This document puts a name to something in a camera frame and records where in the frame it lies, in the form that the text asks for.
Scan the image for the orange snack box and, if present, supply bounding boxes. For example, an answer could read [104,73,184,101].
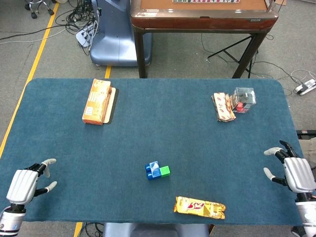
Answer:
[81,78,112,126]

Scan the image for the wheeled chair base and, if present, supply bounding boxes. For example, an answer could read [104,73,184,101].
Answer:
[24,0,55,20]

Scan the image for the black case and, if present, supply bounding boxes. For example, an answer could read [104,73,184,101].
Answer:
[296,129,316,143]

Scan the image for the clear plastic box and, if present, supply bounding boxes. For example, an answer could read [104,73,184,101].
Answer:
[232,87,257,114]

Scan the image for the green cube block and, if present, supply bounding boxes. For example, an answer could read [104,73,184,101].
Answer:
[159,165,171,178]

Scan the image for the red white packet stack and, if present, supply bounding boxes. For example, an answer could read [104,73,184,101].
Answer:
[211,92,237,123]

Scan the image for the teal table cloth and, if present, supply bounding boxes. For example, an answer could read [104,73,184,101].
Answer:
[0,78,316,227]

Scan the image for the gold snack wrapper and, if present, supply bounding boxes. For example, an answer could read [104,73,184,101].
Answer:
[173,196,226,220]

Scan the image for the brown mahjong table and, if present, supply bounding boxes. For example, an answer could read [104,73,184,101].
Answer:
[130,0,279,79]

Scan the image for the white power strip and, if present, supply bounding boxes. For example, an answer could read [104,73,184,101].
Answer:
[295,79,316,96]
[75,23,98,47]

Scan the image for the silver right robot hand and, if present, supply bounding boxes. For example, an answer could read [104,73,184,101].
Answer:
[263,140,316,195]

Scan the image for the row of mahjong tiles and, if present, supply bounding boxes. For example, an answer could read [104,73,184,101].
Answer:
[172,0,241,4]

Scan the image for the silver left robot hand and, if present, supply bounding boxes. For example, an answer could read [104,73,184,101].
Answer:
[6,158,58,205]

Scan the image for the black cable bundle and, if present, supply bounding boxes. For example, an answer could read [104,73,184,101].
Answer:
[55,0,103,56]

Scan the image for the blue grey machine base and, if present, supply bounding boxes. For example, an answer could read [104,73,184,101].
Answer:
[89,0,153,67]

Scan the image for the blue grey robot torso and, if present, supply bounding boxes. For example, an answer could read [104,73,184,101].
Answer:
[102,223,210,237]

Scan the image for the beige bag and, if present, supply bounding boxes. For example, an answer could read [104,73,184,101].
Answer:
[298,139,316,171]

